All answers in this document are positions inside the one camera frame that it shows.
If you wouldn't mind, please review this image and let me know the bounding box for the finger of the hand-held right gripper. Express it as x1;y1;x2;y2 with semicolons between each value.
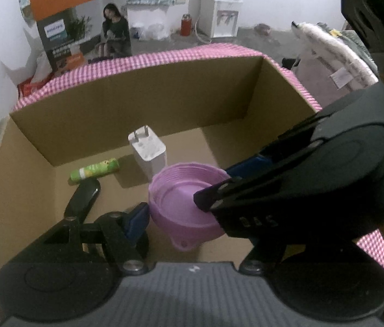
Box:
193;133;315;243
225;113;329;180

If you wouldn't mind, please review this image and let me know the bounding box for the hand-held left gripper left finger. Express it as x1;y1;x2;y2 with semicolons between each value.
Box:
44;202;152;276

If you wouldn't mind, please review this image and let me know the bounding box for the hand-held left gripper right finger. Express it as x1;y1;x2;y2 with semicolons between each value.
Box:
238;241;288;277

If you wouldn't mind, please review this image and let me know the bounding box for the purple collapsible bowl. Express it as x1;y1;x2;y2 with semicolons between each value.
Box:
148;162;234;253

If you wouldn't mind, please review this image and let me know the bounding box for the green cylindrical tube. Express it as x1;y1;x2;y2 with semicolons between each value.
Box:
69;157;121;183

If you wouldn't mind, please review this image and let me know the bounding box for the cardboard box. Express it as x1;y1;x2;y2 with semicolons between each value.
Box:
0;54;322;316

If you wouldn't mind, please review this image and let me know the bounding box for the black computer mouse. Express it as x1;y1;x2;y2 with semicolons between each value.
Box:
63;178;102;224

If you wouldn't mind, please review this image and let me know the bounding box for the white charger plug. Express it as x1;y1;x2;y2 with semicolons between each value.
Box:
127;125;168;182

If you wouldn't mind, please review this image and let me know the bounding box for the pink checkered cloth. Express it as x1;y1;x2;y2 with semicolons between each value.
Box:
10;44;384;281

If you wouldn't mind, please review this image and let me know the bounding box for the grey green cloth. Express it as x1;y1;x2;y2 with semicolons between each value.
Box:
317;22;380;76

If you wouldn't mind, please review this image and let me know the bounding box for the white water dispenser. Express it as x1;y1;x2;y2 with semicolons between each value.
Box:
200;0;244;39

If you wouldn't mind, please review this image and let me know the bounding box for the red thermos flask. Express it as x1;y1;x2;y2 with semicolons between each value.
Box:
180;13;193;37

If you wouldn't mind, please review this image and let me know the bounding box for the clear plastic bag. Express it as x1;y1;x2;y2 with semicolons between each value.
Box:
130;22;170;41

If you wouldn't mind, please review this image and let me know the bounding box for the red packet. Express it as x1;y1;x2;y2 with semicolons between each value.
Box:
18;76;51;98

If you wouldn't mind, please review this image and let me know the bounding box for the white plastic bag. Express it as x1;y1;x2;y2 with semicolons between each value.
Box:
33;54;55;84

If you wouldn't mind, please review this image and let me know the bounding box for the printed appliance carton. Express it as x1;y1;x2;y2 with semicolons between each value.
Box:
26;0;133;73

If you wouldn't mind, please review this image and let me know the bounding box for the white hose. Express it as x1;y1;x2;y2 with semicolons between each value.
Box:
195;16;213;44

